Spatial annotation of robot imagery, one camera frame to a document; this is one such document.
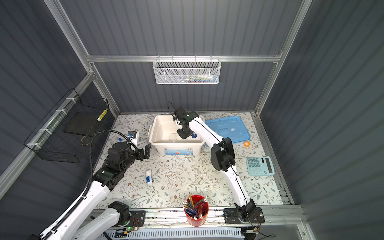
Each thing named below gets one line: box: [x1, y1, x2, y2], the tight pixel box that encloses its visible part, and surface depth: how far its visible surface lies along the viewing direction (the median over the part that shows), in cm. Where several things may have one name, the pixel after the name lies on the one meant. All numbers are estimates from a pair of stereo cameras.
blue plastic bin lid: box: [205, 116, 251, 144], surface depth 114 cm
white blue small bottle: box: [145, 170, 152, 186], surface depth 87 cm
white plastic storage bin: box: [147, 114, 205, 156], surface depth 94 cm
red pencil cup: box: [184, 195, 209, 227], surface depth 68 cm
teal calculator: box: [246, 156, 275, 176], surface depth 91 cm
